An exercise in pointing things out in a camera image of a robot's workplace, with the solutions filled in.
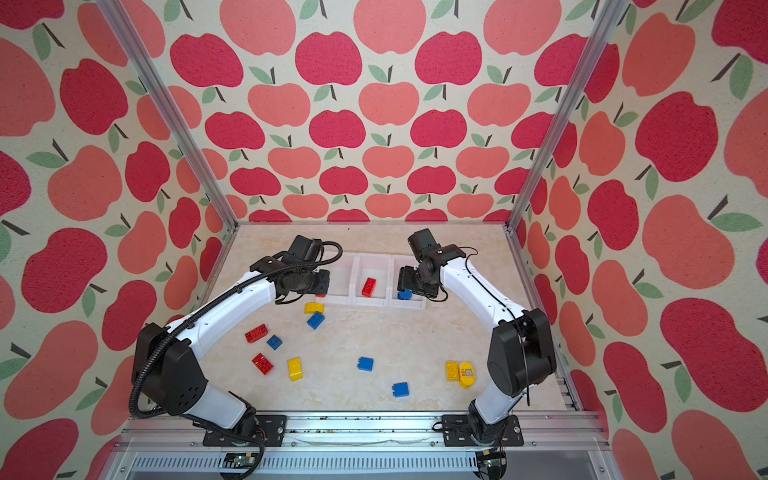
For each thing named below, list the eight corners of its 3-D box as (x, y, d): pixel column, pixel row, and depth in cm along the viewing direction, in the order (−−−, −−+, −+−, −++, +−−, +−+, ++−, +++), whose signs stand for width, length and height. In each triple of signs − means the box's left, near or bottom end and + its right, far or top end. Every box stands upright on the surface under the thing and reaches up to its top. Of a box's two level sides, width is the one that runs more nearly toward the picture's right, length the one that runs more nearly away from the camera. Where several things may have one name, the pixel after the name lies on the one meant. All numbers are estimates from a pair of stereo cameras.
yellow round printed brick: (460, 388, 83) (463, 385, 81) (457, 366, 87) (459, 362, 84) (475, 388, 83) (478, 385, 81) (471, 366, 87) (474, 362, 84)
